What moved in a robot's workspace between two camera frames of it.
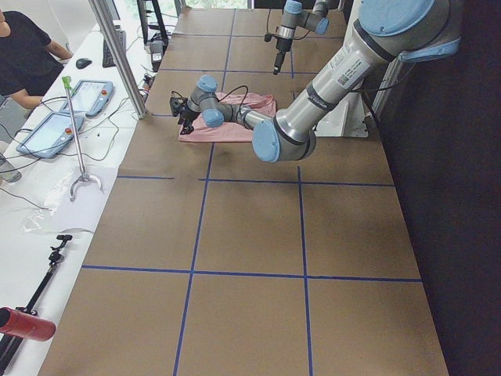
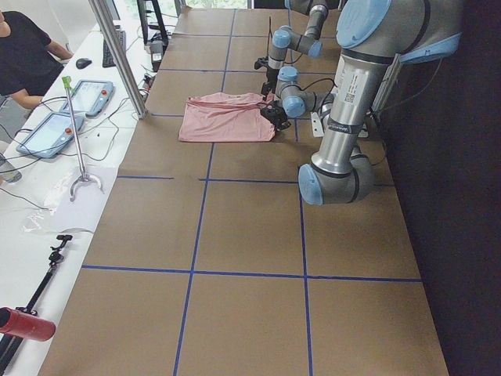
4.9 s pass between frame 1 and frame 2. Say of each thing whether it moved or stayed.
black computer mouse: stayed
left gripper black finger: moved
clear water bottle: stayed
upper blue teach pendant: stayed
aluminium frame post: stayed
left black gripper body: moved
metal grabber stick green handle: stayed
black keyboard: stayed
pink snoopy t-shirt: stayed
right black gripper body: moved
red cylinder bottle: stayed
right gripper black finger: moved
